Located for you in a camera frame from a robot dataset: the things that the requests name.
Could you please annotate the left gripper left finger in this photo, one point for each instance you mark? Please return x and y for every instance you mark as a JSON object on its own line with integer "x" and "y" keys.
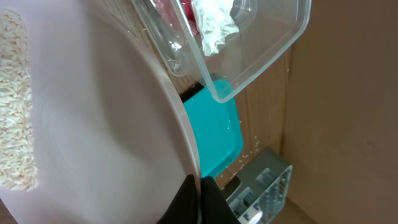
{"x": 184, "y": 207}

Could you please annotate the grey dishwasher rack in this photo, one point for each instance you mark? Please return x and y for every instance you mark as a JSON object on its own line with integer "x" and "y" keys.
{"x": 258, "y": 192}

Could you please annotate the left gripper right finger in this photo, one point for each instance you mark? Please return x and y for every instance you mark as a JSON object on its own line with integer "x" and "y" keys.
{"x": 214, "y": 208}

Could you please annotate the large pink plate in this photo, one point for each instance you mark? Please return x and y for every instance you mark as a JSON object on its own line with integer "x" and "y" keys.
{"x": 112, "y": 140}

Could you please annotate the clear plastic waste bin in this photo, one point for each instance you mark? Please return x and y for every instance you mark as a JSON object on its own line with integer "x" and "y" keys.
{"x": 267, "y": 28}

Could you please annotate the red snack wrapper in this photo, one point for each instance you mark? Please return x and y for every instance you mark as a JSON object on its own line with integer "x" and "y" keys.
{"x": 187, "y": 6}

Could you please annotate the teal plastic serving tray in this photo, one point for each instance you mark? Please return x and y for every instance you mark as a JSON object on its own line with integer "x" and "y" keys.
{"x": 217, "y": 131}

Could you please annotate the pile of white rice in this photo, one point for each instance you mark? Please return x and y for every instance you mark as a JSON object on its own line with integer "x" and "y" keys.
{"x": 18, "y": 167}

